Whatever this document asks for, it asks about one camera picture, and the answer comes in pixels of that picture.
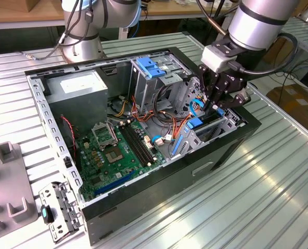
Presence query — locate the black cable with copper end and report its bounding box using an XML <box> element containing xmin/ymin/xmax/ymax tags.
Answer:
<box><xmin>195</xmin><ymin>0</ymin><xmax>227</xmax><ymax>36</ymax></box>

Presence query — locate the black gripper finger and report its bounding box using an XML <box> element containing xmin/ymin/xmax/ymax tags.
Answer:
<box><xmin>198</xmin><ymin>64</ymin><xmax>218</xmax><ymax>115</ymax></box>
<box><xmin>209</xmin><ymin>81</ymin><xmax>252</xmax><ymax>115</ymax></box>

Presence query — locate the hard disk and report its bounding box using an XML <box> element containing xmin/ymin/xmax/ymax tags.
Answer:
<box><xmin>171</xmin><ymin>107</ymin><xmax>225</xmax><ymax>157</ymax></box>

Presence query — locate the thick black camera cable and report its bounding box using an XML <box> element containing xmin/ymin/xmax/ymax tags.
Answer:
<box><xmin>228</xmin><ymin>32</ymin><xmax>300</xmax><ymax>76</ymax></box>

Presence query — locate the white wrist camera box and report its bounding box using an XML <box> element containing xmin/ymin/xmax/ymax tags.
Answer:
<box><xmin>201</xmin><ymin>38</ymin><xmax>245</xmax><ymax>74</ymax></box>

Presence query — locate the black RAM slot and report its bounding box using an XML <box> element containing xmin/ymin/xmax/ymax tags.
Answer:
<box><xmin>120</xmin><ymin>124</ymin><xmax>148</xmax><ymax>169</ymax></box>
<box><xmin>125</xmin><ymin>123</ymin><xmax>153</xmax><ymax>165</ymax></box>
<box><xmin>122</xmin><ymin>123</ymin><xmax>150</xmax><ymax>168</ymax></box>
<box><xmin>128</xmin><ymin>122</ymin><xmax>157</xmax><ymax>164</ymax></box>

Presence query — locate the green motherboard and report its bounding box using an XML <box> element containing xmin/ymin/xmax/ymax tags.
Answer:
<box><xmin>75</xmin><ymin>120</ymin><xmax>167</xmax><ymax>202</ymax></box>

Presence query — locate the long wooden desk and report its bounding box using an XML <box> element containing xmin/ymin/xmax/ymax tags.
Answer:
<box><xmin>0</xmin><ymin>0</ymin><xmax>297</xmax><ymax>29</ymax></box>

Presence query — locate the grey disk bay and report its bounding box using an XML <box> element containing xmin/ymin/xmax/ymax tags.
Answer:
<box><xmin>169</xmin><ymin>76</ymin><xmax>245</xmax><ymax>160</ymax></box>

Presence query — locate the blue expansion slot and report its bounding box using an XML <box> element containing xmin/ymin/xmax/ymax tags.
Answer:
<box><xmin>94</xmin><ymin>170</ymin><xmax>136</xmax><ymax>197</ymax></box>

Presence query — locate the yellow black wire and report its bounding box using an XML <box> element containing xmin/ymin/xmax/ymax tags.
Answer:
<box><xmin>114</xmin><ymin>100</ymin><xmax>127</xmax><ymax>117</ymax></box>

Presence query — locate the orange red power wire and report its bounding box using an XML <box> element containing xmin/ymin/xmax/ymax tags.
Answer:
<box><xmin>195</xmin><ymin>95</ymin><xmax>209</xmax><ymax>111</ymax></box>

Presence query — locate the black open PC case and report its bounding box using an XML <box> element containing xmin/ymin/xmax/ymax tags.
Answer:
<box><xmin>24</xmin><ymin>46</ymin><xmax>262</xmax><ymax>246</ymax></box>

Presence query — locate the metal socket cover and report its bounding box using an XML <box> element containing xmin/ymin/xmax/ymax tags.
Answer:
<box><xmin>91</xmin><ymin>121</ymin><xmax>118</xmax><ymax>150</ymax></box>

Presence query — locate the black latch with teal tab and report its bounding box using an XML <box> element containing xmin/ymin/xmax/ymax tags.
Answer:
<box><xmin>40</xmin><ymin>204</ymin><xmax>55</xmax><ymax>224</ymax></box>

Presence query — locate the grey power supply unit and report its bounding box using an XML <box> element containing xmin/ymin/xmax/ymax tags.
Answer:
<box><xmin>44</xmin><ymin>70</ymin><xmax>109</xmax><ymax>130</ymax></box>

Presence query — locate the black cable with grey label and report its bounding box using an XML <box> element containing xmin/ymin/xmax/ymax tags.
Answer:
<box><xmin>20</xmin><ymin>0</ymin><xmax>94</xmax><ymax>62</ymax></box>

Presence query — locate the grey parts rack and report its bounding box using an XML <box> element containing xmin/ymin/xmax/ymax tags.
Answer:
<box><xmin>0</xmin><ymin>142</ymin><xmax>39</xmax><ymax>239</ymax></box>

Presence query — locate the flat cardboard box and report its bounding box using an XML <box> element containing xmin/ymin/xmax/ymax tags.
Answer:
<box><xmin>267</xmin><ymin>83</ymin><xmax>308</xmax><ymax>125</ymax></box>

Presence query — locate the brown cardboard box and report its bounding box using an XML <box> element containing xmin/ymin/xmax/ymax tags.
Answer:
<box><xmin>26</xmin><ymin>0</ymin><xmax>64</xmax><ymax>12</ymax></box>

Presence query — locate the CPU socket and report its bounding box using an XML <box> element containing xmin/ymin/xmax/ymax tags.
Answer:
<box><xmin>103</xmin><ymin>145</ymin><xmax>125</xmax><ymax>164</ymax></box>

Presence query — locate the grey optical drive cage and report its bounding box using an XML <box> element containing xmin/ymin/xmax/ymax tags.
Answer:
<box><xmin>129</xmin><ymin>53</ymin><xmax>193</xmax><ymax>111</ymax></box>

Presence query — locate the grey slot retention bracket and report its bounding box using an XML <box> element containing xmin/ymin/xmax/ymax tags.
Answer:
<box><xmin>38</xmin><ymin>181</ymin><xmax>82</xmax><ymax>244</ymax></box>

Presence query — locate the orange black wire bundle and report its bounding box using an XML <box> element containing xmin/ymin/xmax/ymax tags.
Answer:
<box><xmin>107</xmin><ymin>95</ymin><xmax>191</xmax><ymax>141</ymax></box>

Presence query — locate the blue SATA wire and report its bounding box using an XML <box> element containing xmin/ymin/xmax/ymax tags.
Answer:
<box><xmin>150</xmin><ymin>134</ymin><xmax>176</xmax><ymax>143</ymax></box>
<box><xmin>189</xmin><ymin>98</ymin><xmax>204</xmax><ymax>119</ymax></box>

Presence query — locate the blue drive cage latch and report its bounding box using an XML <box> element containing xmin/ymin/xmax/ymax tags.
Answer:
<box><xmin>136</xmin><ymin>57</ymin><xmax>165</xmax><ymax>79</ymax></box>

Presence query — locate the red black fan wire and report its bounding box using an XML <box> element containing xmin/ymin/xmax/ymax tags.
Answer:
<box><xmin>60</xmin><ymin>116</ymin><xmax>78</xmax><ymax>167</ymax></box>

